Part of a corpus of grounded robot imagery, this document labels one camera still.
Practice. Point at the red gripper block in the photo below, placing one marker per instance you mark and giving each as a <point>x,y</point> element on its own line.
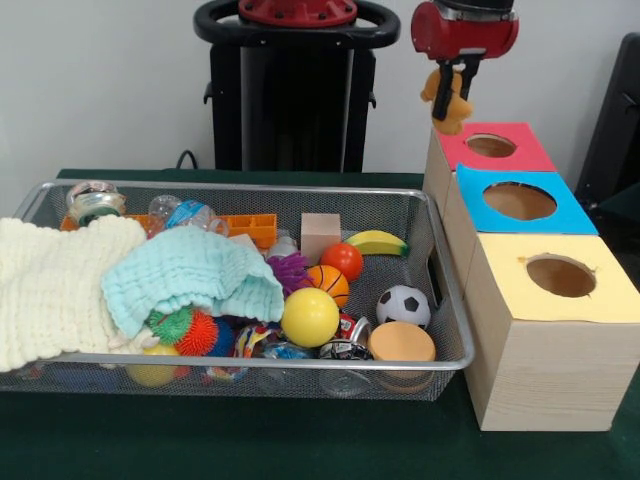
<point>465,35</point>

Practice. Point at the orange-brown plush toy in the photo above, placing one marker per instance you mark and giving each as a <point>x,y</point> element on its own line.
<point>456,112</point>

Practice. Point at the mint green knitted cloth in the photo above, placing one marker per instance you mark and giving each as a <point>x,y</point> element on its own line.
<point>200,270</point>

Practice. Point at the red robot base flange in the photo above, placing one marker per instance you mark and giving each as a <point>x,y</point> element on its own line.
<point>297,12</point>

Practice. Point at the shallow metal mesh bin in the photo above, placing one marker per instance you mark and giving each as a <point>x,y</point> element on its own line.
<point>390,280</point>

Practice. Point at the wooden box with three holes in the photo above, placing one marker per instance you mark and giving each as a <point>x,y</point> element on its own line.
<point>550,380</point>

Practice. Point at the black panel stand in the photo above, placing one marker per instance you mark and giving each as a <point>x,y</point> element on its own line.
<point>615,125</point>

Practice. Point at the yellow toy banana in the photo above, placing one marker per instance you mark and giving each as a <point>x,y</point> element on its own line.
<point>377,243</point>

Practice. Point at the plain wooden cube block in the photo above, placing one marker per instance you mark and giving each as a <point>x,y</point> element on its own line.
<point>320,235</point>

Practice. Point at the dark green table cloth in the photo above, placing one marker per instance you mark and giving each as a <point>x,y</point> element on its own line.
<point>622,210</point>
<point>250,440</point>

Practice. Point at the smooth orange-red ball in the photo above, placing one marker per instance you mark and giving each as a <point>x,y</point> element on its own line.
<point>342,261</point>

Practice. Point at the small soccer ball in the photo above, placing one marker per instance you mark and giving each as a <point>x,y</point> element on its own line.
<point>402,306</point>

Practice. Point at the small orange basketball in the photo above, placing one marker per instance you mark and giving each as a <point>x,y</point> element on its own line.
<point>327,283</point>

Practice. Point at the orange toy brick plate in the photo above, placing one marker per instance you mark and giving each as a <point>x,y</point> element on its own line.
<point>255,225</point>

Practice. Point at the round container with orange lid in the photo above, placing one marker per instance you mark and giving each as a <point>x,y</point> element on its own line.
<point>402,342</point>

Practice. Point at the smooth yellow ball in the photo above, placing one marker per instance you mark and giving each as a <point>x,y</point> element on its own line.
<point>310,317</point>

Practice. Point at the cream knitted cloth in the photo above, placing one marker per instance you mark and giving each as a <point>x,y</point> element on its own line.
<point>50,290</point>

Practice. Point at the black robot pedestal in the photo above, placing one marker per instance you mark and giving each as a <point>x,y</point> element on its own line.
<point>300,100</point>

